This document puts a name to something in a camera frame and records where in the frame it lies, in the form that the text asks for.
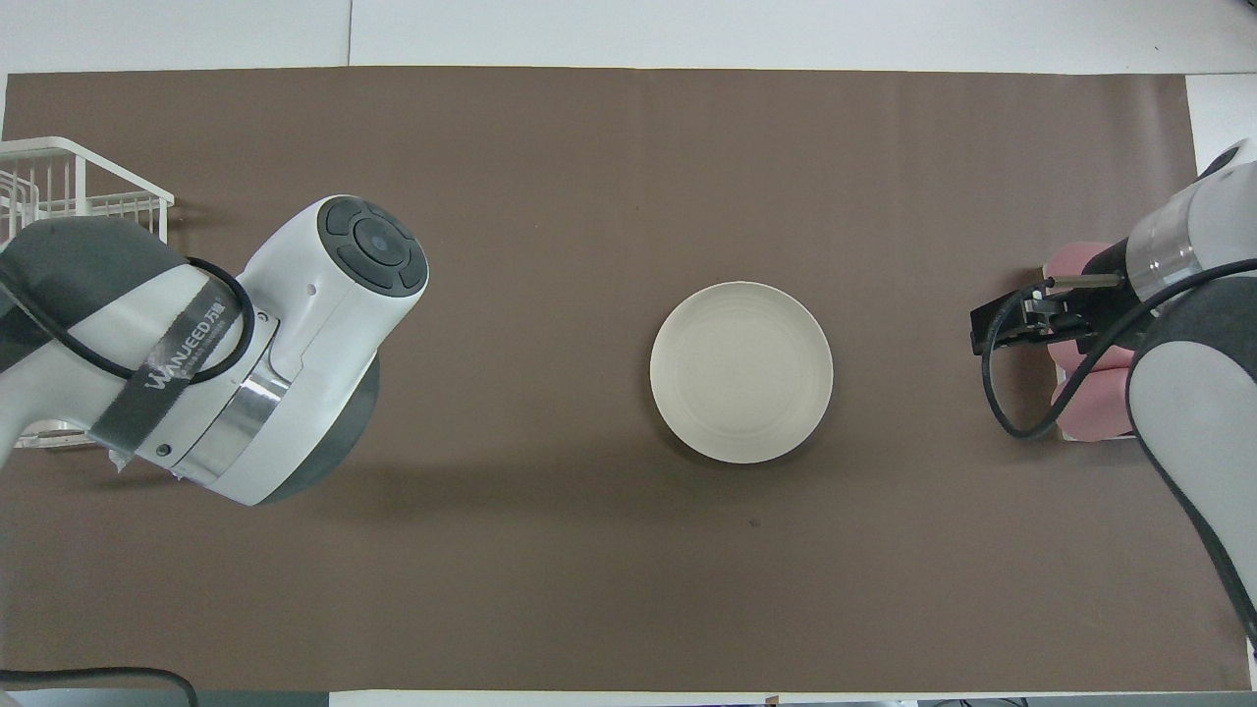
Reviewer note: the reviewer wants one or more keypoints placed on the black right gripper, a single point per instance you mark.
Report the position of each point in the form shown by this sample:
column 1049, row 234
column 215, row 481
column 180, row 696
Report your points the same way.
column 1115, row 304

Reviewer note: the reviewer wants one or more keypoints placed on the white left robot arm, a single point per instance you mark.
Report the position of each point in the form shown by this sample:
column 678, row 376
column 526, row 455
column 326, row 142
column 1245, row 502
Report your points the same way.
column 314, row 324

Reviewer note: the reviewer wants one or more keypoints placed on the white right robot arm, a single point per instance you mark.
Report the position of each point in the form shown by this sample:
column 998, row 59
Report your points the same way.
column 1193, row 412

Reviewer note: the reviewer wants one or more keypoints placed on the round cream plate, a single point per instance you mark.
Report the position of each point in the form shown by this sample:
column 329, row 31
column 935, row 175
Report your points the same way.
column 741, row 373

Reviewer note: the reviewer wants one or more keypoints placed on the pink cup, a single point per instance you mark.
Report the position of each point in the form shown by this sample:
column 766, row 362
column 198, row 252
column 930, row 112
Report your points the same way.
column 1095, row 412
column 1075, row 260
column 1065, row 353

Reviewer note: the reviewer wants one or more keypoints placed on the brown table mat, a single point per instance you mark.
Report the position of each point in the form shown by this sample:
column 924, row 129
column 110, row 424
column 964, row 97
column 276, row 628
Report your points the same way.
column 540, row 245

